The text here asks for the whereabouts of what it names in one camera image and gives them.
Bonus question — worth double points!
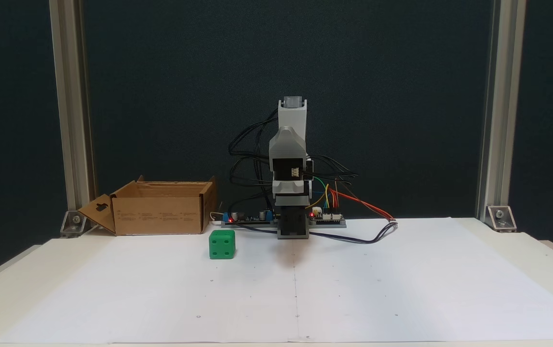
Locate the grey wide fixed gripper finger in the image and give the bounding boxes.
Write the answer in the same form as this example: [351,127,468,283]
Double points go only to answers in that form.
[269,126,305,160]

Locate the green dice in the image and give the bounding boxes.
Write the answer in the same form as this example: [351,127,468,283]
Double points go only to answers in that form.
[209,229,236,260]

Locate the blue circuit board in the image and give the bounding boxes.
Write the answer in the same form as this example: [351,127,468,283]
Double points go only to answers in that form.
[222,209,278,228]

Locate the brown cardboard box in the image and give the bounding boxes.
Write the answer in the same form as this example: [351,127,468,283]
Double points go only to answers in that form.
[78,175,218,237]

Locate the black arm servo cable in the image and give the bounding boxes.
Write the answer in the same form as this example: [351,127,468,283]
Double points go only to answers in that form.
[228,108,279,225]

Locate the black gripper servo cable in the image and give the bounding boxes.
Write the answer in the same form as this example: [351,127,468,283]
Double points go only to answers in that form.
[305,154,360,189]

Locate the circuit board with jumper wires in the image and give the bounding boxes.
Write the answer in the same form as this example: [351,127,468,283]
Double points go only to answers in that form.
[309,206,347,228]

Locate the black board cable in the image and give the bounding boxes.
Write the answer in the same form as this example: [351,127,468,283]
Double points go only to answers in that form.
[228,217,279,238]

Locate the red orange wire pair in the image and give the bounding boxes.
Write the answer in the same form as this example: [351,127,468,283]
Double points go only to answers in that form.
[329,188,396,223]

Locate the black twin power cable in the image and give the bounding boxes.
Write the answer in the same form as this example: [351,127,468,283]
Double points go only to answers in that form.
[308,221,399,244]

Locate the metal corner bracket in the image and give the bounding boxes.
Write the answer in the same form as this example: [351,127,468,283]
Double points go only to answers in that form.
[486,205,518,233]
[59,209,89,238]

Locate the aluminium frame post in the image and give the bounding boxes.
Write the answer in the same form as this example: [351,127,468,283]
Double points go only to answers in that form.
[49,0,96,213]
[475,0,527,223]

